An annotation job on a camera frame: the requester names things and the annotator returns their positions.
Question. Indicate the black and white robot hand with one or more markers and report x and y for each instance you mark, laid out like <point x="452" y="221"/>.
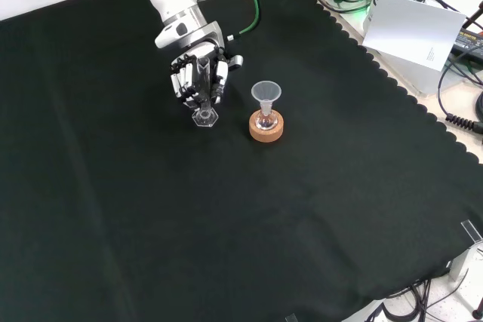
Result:
<point x="185" y="77"/>

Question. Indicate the clear glass graduated cylinder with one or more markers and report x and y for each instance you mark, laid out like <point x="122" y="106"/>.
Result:
<point x="203" y="73"/>

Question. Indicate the clear plastic funnel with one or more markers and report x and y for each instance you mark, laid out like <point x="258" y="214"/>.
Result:
<point x="266" y="92"/>

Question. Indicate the round-bottom glass flask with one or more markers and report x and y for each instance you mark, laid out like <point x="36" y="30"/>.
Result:
<point x="266" y="122"/>

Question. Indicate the black cloth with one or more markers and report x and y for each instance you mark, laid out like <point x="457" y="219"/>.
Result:
<point x="188" y="205"/>

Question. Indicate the grey tape piece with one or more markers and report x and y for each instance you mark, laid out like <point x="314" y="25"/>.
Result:
<point x="291" y="318"/>

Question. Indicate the black power adapter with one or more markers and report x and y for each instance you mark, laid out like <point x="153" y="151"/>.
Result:
<point x="469" y="41"/>

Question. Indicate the clear plastic bracket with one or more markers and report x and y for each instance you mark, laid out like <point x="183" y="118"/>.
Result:
<point x="471" y="229"/>

